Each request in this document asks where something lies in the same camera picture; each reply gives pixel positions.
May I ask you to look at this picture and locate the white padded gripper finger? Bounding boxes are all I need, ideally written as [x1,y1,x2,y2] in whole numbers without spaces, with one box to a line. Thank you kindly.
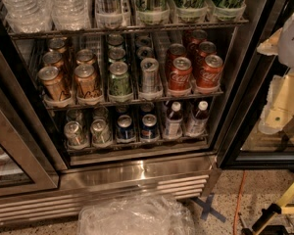
[258,74,281,135]
[257,28,282,56]

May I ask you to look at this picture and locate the clear water bottle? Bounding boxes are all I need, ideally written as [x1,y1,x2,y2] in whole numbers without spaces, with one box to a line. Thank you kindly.
[2,0,52,33]
[51,0,91,30]

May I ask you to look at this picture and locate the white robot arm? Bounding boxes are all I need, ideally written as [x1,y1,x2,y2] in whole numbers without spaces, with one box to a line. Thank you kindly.
[257,13,294,134]

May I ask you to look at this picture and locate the right glass fridge door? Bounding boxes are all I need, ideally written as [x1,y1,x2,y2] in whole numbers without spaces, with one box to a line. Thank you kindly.
[216,0,294,169]

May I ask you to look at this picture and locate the glass fridge door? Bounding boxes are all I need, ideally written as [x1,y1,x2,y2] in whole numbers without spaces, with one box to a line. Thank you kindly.
[0,86,59,197]
[216,0,294,169]

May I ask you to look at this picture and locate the right white cap bottle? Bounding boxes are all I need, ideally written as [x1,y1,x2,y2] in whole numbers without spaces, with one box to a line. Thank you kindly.
[185,101,209,136]

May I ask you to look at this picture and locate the white cap bottle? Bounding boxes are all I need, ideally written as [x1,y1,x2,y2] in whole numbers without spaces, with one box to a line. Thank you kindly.
[165,102,183,138]
[185,101,209,136]

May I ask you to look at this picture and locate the left white cap bottle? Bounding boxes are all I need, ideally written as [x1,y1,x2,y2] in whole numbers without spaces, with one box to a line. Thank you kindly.
[165,102,183,138]

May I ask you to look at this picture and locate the stainless steel fridge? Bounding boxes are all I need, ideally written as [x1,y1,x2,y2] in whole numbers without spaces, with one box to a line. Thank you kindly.
[0,0,294,228]

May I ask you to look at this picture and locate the left glass fridge door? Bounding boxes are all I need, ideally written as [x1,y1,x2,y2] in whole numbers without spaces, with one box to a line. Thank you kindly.
[0,86,59,197]

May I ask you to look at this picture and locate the second row right cola can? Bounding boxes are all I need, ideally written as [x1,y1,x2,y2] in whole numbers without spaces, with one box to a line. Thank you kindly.
[196,41,217,63]

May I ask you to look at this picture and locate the second row cola can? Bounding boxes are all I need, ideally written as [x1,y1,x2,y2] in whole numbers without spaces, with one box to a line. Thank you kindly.
[166,43,186,69]
[196,41,217,63]

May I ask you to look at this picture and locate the front right cola can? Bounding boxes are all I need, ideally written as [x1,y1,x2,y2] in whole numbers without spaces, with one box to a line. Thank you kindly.
[195,54,223,88]

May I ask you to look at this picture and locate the back cola can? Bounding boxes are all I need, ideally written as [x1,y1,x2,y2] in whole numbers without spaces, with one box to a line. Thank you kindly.
[184,29,208,46]

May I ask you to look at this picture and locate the yellow black stand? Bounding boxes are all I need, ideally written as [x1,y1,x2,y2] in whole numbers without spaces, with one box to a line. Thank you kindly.
[242,182,294,235]

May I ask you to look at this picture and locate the second row left cola can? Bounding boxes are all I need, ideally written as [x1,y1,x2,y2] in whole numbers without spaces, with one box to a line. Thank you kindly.
[166,43,186,69]

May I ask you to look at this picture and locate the front left cola can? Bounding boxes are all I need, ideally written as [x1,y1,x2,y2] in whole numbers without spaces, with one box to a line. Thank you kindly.
[169,57,192,91]

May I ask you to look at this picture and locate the blue tape cross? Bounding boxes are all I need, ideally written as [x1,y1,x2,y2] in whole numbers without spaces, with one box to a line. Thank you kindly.
[192,193,226,223]

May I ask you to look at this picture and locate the bottom right blue can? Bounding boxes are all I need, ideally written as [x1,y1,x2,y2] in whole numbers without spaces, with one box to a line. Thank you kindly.
[140,114,158,140]

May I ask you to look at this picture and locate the blue can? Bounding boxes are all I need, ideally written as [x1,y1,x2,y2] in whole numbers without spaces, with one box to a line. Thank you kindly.
[117,115,134,142]
[140,114,158,140]

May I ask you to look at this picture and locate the front silver can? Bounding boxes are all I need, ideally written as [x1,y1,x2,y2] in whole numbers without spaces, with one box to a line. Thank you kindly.
[140,58,159,93]

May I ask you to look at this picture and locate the second row silver can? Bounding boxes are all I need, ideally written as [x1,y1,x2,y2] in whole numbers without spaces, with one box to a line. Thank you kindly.
[136,46,154,60]

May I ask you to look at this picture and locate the bottom left blue can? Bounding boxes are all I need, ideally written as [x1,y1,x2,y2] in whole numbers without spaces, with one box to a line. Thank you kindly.
[117,115,134,142]

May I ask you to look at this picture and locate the clear plastic bin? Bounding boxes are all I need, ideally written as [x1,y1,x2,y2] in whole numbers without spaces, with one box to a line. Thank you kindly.
[77,196,195,235]

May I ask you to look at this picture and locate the front green can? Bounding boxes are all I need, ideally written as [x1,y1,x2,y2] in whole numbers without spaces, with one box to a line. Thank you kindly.
[109,62,132,96]

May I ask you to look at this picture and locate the second row green can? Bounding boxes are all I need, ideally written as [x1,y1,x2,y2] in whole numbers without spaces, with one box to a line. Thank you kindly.
[108,47,126,64]

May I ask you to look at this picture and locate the second row orange can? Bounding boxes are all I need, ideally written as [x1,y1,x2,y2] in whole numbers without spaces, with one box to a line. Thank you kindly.
[42,51,69,72]
[75,49,97,65]

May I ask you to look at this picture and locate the bottom left silver can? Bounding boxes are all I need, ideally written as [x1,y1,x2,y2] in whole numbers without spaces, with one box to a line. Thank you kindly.
[64,121,86,146]

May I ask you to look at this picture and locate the front left orange can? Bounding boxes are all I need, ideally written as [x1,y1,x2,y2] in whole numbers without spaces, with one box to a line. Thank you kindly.
[38,66,71,101]

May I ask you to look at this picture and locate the third row orange can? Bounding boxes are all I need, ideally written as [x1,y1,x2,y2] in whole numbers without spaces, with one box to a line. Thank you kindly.
[48,38,68,55]

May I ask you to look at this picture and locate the second row left orange can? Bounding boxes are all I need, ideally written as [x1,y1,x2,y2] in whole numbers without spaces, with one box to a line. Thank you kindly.
[42,51,69,72]

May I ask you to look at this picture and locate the orange cable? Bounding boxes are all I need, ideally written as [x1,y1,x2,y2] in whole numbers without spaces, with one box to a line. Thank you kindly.
[232,170,247,235]

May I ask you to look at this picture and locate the middle wire shelf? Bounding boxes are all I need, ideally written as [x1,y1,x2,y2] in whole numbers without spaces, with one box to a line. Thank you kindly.
[43,87,222,111]

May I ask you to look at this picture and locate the wire shelf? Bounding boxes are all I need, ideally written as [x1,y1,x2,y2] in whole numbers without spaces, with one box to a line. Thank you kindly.
[8,18,249,40]
[43,87,222,111]

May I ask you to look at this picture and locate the top wire shelf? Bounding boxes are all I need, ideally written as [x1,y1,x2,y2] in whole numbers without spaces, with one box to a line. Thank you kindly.
[8,18,249,40]

